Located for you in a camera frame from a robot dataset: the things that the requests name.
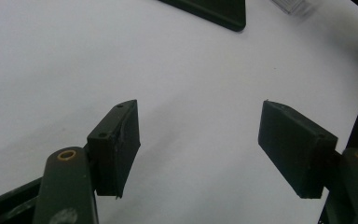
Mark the black phone case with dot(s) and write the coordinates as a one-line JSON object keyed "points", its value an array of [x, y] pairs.
{"points": [[220, 11]]}

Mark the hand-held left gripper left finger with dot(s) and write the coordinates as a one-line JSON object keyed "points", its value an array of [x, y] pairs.
{"points": [[116, 149]]}

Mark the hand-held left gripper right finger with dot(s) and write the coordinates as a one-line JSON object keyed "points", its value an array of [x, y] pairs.
{"points": [[295, 149]]}

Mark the clear plastic tray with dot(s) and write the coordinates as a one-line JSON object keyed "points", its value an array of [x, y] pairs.
{"points": [[290, 4]]}

